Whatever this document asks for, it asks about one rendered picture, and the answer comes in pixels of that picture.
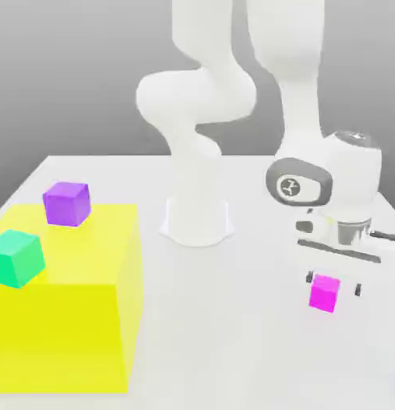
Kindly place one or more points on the large yellow box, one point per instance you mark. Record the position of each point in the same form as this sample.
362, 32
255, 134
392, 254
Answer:
65, 326

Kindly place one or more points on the small green cube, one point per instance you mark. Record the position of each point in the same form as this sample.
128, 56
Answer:
16, 259

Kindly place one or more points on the small purple cube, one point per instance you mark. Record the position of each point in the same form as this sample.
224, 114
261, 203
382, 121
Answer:
66, 205

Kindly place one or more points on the small magenta cube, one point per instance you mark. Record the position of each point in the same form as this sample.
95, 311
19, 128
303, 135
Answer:
324, 293

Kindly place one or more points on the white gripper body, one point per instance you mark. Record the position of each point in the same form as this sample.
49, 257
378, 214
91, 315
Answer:
344, 263

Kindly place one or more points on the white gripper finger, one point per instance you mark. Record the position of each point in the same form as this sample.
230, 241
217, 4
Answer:
309, 276
358, 290

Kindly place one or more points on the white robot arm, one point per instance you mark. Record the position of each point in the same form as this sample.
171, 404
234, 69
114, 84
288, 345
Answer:
197, 96

